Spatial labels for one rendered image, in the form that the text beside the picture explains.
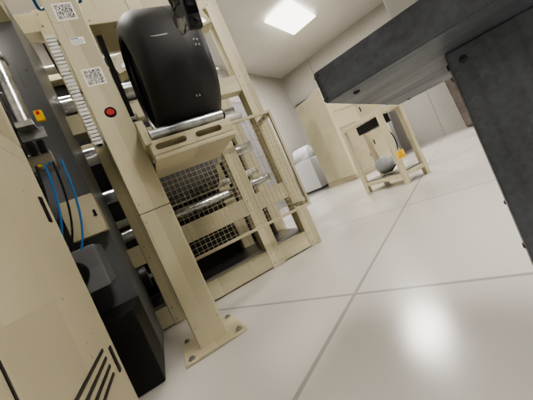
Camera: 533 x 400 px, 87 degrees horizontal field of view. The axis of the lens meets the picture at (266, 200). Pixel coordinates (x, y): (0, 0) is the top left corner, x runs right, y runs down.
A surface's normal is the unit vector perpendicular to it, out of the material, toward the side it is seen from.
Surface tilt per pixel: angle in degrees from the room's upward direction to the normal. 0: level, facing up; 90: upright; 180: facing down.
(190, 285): 90
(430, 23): 90
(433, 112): 90
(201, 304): 90
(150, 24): 73
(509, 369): 0
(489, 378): 0
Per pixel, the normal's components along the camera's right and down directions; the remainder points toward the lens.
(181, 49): 0.40, -0.02
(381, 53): -0.55, 0.26
